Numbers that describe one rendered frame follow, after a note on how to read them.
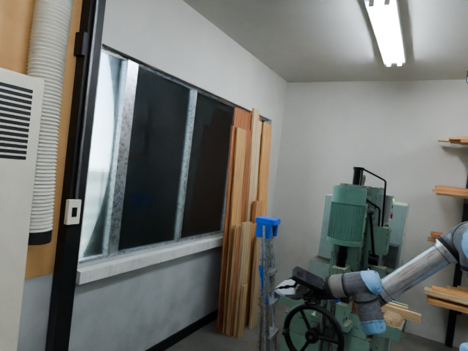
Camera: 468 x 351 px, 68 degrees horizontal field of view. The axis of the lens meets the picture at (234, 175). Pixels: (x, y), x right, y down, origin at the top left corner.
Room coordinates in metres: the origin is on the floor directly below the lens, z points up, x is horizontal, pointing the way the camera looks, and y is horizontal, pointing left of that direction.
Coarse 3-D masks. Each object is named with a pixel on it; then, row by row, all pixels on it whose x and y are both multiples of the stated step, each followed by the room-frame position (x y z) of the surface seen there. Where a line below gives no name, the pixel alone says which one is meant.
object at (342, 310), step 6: (318, 300) 1.67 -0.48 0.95; (336, 306) 1.62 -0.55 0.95; (342, 306) 1.61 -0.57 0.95; (348, 306) 1.64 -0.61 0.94; (318, 312) 1.66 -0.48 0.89; (336, 312) 1.62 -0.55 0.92; (342, 312) 1.60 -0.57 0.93; (348, 312) 1.65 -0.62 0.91; (336, 318) 1.62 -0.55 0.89; (342, 318) 1.60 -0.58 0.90; (348, 318) 1.67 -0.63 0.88; (342, 324) 1.60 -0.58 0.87
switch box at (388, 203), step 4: (380, 196) 2.05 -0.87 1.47; (388, 196) 2.02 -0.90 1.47; (392, 196) 2.04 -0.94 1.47; (380, 200) 2.04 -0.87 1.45; (388, 200) 2.02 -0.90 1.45; (392, 200) 2.05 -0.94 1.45; (380, 204) 2.04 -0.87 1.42; (388, 204) 2.02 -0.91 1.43; (392, 204) 2.06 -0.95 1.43; (380, 208) 2.04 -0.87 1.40; (384, 208) 2.03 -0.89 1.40; (388, 208) 2.02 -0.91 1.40; (392, 208) 2.08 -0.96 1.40; (384, 212) 2.03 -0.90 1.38; (388, 212) 2.02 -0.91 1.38; (380, 216) 2.04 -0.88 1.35; (384, 216) 2.03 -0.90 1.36; (388, 216) 2.02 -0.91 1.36; (380, 220) 2.04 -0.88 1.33; (384, 220) 2.02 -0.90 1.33; (388, 220) 2.02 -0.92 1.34
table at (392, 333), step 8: (280, 296) 1.88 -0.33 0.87; (288, 304) 1.85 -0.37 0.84; (296, 304) 1.82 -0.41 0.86; (312, 312) 1.78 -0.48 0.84; (352, 312) 1.69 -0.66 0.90; (312, 320) 1.68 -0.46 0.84; (328, 320) 1.64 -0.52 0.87; (352, 320) 1.67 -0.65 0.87; (344, 328) 1.60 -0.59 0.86; (360, 328) 1.65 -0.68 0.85; (392, 328) 1.57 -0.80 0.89; (400, 328) 1.57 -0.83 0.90; (384, 336) 1.59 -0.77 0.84; (392, 336) 1.57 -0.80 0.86; (400, 336) 1.56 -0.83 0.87
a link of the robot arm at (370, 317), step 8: (360, 304) 1.10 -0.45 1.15; (368, 304) 1.08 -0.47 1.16; (376, 304) 1.09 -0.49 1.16; (360, 312) 1.10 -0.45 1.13; (368, 312) 1.08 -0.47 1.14; (376, 312) 1.08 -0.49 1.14; (360, 320) 1.11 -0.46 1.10; (368, 320) 1.08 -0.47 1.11; (376, 320) 1.08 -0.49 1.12; (384, 320) 1.10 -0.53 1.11; (368, 328) 1.08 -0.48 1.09; (376, 328) 1.08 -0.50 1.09; (384, 328) 1.09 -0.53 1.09
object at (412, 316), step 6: (384, 306) 1.74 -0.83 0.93; (390, 306) 1.72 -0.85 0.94; (384, 312) 1.74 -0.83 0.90; (396, 312) 1.71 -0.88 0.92; (402, 312) 1.70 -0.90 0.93; (408, 312) 1.68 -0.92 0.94; (414, 312) 1.68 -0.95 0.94; (408, 318) 1.68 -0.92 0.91; (414, 318) 1.66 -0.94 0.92; (420, 318) 1.65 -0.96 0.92
